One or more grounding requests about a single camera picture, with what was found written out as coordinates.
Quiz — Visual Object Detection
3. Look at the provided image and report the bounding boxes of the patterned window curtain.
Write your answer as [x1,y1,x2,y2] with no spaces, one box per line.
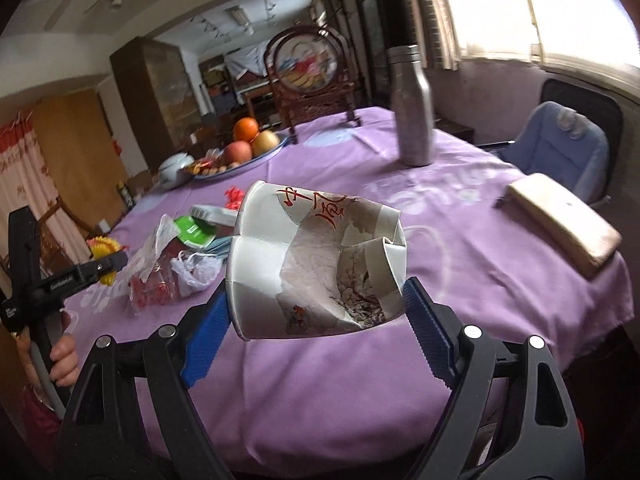
[405,0,466,72]

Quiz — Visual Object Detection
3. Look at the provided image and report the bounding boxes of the blue fruit plate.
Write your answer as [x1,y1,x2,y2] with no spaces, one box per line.
[182,132,290,180]

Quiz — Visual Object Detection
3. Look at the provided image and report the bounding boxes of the white carton with red end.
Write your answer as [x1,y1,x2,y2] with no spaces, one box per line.
[190,204,238,227]

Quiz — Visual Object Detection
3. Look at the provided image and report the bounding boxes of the orange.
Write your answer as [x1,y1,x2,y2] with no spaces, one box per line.
[232,117,261,143]

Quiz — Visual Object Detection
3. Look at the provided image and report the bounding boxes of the person's left forearm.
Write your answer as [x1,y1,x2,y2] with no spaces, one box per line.
[19,385,62,461]

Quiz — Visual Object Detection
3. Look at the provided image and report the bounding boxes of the tall dark cabinet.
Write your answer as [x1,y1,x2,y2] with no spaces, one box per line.
[349,0,416,111]

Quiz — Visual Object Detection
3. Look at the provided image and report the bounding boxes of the purple tablecloth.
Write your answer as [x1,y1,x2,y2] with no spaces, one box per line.
[62,106,633,476]

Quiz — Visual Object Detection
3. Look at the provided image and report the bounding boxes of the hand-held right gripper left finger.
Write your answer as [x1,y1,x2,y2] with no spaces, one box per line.
[55,282,241,480]

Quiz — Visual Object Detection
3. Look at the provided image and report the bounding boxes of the green tissue packet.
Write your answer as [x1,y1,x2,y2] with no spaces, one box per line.
[172,215,218,251]

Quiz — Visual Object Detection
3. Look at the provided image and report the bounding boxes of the brown patterned cabinet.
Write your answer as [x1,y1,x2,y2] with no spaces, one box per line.
[110,37,203,181]

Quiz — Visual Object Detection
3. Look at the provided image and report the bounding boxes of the blue padded armchair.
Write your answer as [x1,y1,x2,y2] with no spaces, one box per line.
[477,77,623,206]

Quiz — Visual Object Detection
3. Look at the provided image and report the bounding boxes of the crushed printed paper cup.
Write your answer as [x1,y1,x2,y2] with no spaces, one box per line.
[225,180,408,343]

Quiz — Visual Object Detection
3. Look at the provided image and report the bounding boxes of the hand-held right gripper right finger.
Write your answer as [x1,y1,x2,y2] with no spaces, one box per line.
[403,276,587,480]

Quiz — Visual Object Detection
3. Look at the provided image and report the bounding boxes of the round embroidered wooden table screen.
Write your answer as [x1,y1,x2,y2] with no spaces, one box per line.
[264,25,363,145]

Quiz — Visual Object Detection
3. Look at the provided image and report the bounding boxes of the red apple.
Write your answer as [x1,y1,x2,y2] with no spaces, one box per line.
[222,141,255,166]

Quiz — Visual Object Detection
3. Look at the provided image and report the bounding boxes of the yellow artificial flower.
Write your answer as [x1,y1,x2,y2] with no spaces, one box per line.
[86,236,130,286]

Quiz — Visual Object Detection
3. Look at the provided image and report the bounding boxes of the orange-brown wooden door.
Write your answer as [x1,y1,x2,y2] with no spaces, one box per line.
[32,87,128,226]

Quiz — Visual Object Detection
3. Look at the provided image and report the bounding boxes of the white crumpled plastic bag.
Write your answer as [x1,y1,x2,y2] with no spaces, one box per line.
[170,252,223,297]

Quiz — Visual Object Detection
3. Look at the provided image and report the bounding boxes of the white lidded ceramic jar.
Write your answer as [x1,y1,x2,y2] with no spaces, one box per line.
[158,154,196,190]

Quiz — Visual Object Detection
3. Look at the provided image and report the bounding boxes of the person's left hand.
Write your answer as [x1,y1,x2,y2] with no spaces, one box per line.
[48,334,80,387]

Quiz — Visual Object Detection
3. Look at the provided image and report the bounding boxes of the white draped cloth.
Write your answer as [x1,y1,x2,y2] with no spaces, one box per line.
[225,45,268,78]

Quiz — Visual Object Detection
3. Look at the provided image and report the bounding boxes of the pile of wrapped candies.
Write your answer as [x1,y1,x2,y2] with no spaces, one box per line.
[191,156,226,176]

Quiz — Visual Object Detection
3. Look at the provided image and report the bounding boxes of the clear plastic bag red print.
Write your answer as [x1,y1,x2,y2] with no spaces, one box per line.
[127,215,183,316]

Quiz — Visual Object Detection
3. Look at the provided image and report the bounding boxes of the silver metal bottle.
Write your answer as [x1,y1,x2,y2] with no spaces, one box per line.
[387,45,435,167]

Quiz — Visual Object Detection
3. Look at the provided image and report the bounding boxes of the yellow apple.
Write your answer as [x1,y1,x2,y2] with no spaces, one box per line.
[251,130,281,157]

